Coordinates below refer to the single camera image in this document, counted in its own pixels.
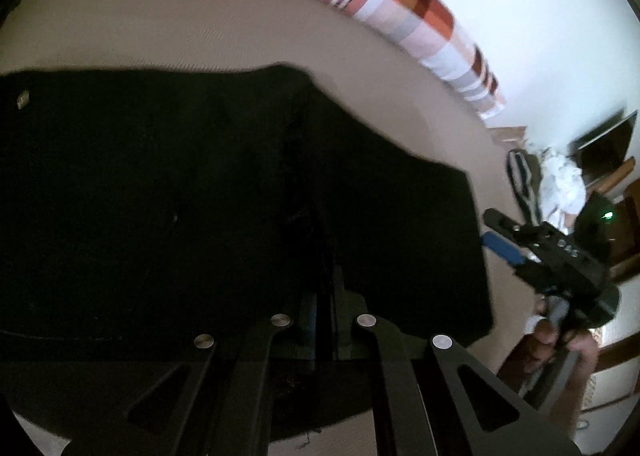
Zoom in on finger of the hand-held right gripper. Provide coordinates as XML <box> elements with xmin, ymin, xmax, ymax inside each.
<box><xmin>480</xmin><ymin>232</ymin><xmax>526</xmax><ymax>267</ymax></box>
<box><xmin>482</xmin><ymin>207</ymin><xmax>531</xmax><ymax>237</ymax></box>

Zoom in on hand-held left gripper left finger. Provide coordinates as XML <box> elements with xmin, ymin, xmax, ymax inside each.
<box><xmin>60</xmin><ymin>283</ymin><xmax>323</xmax><ymax>456</ymax></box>

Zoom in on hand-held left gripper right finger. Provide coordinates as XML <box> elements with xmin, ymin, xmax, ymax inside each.
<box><xmin>327</xmin><ymin>266</ymin><xmax>583</xmax><ymax>456</ymax></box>

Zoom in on black pants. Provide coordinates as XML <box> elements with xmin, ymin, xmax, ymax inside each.
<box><xmin>0</xmin><ymin>63</ymin><xmax>496</xmax><ymax>439</ymax></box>

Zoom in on person's right forearm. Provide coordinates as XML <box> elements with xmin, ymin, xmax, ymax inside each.
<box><xmin>552</xmin><ymin>351</ymin><xmax>601</xmax><ymax>437</ymax></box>

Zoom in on person's right hand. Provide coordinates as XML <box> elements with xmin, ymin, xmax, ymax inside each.
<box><xmin>530</xmin><ymin>309</ymin><xmax>601</xmax><ymax>362</ymax></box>

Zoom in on olive striped garment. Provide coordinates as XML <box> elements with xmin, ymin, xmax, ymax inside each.
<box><xmin>505</xmin><ymin>149</ymin><xmax>543</xmax><ymax>227</ymax></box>

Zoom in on white printed cloth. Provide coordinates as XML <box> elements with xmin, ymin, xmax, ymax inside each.
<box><xmin>540</xmin><ymin>151</ymin><xmax>588</xmax><ymax>229</ymax></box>

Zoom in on dark framed screen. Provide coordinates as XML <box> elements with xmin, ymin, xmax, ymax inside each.
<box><xmin>570</xmin><ymin>109</ymin><xmax>638</xmax><ymax>187</ymax></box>

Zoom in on pink checkered bolster pillow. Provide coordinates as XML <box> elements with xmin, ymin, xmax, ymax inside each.
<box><xmin>105</xmin><ymin>0</ymin><xmax>506</xmax><ymax>119</ymax></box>

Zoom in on beige bed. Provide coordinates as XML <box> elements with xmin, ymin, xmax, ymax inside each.
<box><xmin>0</xmin><ymin>0</ymin><xmax>541</xmax><ymax>456</ymax></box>

